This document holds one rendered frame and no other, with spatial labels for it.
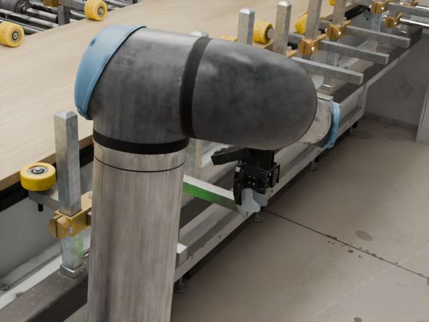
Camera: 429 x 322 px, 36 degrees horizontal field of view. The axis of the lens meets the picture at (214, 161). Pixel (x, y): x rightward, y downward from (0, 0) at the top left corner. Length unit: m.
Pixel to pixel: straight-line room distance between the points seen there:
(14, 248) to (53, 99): 0.49
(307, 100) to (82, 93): 0.25
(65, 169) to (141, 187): 0.67
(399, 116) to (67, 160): 3.08
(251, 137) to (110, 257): 0.23
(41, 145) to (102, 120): 0.97
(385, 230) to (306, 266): 0.51
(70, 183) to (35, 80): 0.75
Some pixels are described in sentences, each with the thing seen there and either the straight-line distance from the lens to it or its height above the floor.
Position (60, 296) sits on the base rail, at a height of 0.70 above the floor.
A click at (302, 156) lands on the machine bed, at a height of 0.17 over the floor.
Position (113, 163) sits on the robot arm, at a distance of 0.76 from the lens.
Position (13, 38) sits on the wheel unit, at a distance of 2.43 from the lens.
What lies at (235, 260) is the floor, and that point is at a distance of 2.81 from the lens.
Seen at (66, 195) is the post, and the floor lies 0.92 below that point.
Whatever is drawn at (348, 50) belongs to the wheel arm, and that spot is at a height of 0.95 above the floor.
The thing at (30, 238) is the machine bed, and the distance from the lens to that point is 1.75.
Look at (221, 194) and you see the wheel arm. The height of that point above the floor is 0.86.
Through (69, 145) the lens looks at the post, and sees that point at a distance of 1.39.
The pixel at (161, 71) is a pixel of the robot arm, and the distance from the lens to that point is 0.71.
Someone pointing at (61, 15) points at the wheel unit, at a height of 0.87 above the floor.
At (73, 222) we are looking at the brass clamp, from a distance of 1.47.
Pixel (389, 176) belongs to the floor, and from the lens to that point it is 3.66.
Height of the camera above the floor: 1.66
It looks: 28 degrees down
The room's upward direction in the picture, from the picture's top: 4 degrees clockwise
